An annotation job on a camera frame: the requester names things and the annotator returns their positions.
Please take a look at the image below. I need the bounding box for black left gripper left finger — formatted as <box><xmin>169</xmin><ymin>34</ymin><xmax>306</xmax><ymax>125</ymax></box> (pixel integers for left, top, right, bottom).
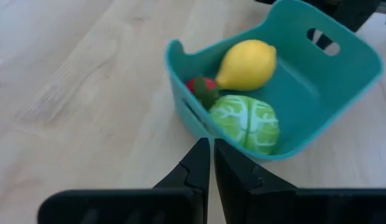
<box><xmin>37</xmin><ymin>138</ymin><xmax>212</xmax><ymax>224</ymax></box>

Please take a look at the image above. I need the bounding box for green toy cabbage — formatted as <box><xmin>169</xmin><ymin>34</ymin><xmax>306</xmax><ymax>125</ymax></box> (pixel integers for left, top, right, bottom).
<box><xmin>209</xmin><ymin>95</ymin><xmax>281</xmax><ymax>156</ymax></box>

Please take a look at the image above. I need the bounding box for yellow toy lemon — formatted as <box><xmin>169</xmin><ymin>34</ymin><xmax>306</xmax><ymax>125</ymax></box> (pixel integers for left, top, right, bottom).
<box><xmin>215</xmin><ymin>39</ymin><xmax>278</xmax><ymax>92</ymax></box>

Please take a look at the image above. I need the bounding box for red toy strawberry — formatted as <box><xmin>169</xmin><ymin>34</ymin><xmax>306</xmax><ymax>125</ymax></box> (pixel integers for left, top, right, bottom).
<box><xmin>185</xmin><ymin>76</ymin><xmax>222</xmax><ymax>110</ymax></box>

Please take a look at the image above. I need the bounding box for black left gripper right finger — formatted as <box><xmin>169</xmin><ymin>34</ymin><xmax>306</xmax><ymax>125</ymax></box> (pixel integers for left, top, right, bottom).
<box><xmin>213</xmin><ymin>138</ymin><xmax>386</xmax><ymax>224</ymax></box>

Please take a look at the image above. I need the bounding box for teal plastic bin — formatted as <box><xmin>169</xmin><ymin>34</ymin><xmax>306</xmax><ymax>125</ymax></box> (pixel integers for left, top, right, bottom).
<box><xmin>164</xmin><ymin>0</ymin><xmax>385</xmax><ymax>163</ymax></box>

